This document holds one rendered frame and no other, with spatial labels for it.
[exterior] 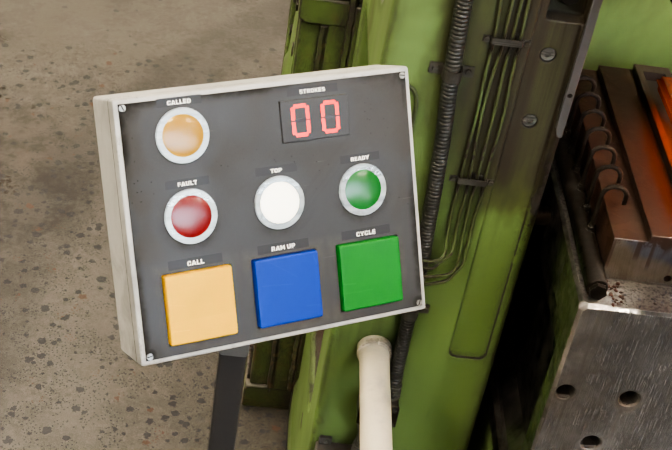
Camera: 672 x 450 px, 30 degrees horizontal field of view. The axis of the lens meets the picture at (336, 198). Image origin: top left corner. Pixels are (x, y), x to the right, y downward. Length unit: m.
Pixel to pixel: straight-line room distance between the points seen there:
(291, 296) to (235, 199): 0.12
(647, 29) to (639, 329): 0.56
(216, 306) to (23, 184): 1.88
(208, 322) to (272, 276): 0.08
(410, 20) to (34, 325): 1.45
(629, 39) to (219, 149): 0.88
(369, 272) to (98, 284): 1.55
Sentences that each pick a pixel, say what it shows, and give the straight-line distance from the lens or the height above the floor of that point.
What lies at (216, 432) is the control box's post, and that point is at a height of 0.66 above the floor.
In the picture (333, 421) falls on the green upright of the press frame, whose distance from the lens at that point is 2.00.
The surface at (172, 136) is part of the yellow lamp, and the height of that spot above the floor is 1.16.
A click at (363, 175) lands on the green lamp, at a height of 1.10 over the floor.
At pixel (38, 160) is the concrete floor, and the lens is 3.26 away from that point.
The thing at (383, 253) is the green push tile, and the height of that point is 1.03.
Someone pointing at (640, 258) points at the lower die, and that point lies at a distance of 1.64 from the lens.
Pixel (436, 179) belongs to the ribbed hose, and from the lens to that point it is 1.67.
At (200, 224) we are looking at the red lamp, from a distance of 1.32.
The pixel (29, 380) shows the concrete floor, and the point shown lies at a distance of 2.67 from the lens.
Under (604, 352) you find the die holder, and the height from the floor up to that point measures 0.84.
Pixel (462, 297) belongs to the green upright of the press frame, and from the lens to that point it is 1.83.
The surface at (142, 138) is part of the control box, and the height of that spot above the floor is 1.16.
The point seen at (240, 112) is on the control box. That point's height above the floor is 1.18.
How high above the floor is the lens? 1.89
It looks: 36 degrees down
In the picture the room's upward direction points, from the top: 10 degrees clockwise
